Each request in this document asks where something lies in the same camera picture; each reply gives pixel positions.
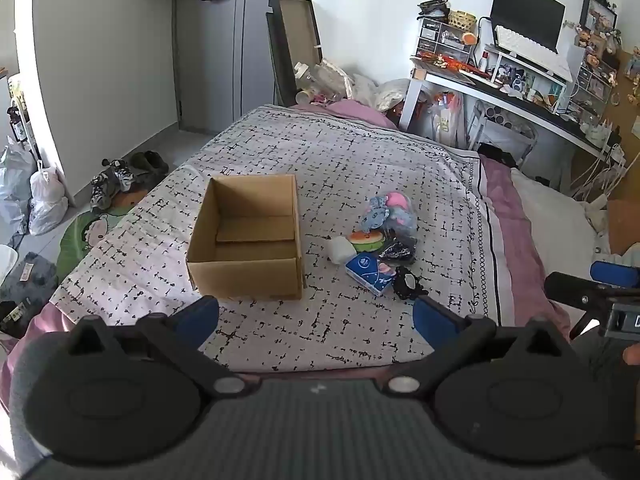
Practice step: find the green cartoon floor mat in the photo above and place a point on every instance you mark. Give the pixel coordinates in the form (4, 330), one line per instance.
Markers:
(80, 237)

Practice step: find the dark patterned pouch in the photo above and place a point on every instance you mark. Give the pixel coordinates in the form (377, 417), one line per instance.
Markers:
(398, 251)

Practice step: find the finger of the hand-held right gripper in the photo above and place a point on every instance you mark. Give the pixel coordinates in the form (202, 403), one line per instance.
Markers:
(570, 289)
(615, 272)

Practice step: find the heap of white plastic bags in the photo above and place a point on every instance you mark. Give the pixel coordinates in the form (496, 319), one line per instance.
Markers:
(360, 87)

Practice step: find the black white printed blanket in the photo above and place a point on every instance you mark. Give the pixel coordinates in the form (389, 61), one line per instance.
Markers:
(350, 160)

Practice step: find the black monitor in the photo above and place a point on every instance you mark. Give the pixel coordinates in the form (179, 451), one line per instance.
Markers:
(527, 10)

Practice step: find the white duvet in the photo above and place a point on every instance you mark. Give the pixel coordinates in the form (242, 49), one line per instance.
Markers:
(550, 210)

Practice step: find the black plush toy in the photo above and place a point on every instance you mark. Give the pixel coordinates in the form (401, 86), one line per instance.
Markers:
(407, 284)

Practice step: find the white keyboard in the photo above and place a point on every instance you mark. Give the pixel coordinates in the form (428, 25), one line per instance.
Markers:
(525, 42)

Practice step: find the black bag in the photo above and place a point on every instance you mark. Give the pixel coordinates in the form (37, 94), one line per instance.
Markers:
(496, 154)

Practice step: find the black white sneakers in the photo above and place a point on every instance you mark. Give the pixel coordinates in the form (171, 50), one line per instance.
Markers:
(107, 180)

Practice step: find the small drawer shelf with trinkets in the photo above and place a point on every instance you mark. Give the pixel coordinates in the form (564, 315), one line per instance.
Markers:
(597, 55)

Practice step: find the wicker basket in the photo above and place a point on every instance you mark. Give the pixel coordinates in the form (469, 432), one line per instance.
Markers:
(462, 19)

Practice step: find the white desk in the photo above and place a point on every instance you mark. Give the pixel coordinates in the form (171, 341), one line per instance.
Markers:
(505, 91)

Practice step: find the blue tissue pack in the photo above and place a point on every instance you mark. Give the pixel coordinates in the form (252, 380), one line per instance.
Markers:
(369, 272)

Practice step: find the blue patterned plush toy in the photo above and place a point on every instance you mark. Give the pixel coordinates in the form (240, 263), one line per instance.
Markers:
(375, 214)

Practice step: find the grey door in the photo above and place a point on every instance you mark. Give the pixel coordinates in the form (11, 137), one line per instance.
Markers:
(235, 45)

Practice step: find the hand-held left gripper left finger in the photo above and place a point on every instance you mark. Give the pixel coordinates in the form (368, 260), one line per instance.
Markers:
(197, 316)

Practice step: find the grey cloth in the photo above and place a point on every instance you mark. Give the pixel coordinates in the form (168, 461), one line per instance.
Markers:
(25, 275)

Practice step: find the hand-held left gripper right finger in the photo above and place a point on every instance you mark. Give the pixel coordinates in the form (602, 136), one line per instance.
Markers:
(431, 316)

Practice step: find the white knotted plastic bag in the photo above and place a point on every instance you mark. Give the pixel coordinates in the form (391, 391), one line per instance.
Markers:
(47, 200)

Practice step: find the dark shoes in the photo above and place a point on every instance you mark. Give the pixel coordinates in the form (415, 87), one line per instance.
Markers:
(146, 161)

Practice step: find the white soft block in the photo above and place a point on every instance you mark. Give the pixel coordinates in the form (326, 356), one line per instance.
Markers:
(341, 249)

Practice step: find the clear plastic bottle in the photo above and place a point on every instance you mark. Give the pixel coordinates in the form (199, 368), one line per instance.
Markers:
(306, 72)

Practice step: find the white monitor riser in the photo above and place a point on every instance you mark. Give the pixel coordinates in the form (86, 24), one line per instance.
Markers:
(530, 66)

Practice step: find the brown cardboard piece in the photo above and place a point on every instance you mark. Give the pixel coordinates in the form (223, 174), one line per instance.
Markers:
(624, 225)

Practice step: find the cardboard box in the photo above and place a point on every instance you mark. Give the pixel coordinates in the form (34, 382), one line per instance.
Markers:
(245, 277)

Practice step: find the burger squishy toy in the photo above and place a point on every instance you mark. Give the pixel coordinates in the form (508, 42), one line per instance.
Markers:
(367, 240)

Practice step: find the grey white plastic bag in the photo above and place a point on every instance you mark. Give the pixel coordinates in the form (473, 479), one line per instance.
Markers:
(12, 180)

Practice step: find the clear plastic bag with papers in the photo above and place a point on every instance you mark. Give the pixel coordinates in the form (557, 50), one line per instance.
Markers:
(442, 115)

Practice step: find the person's right hand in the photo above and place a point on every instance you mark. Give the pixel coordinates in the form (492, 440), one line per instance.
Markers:
(634, 355)

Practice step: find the grey pink plush toy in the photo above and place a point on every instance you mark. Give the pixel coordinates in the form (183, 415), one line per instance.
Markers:
(402, 210)

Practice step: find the clear drawer organizer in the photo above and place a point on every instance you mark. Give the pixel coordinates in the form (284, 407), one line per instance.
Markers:
(440, 37)

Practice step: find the paper cup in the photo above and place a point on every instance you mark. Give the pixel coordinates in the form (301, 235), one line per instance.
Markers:
(304, 96)

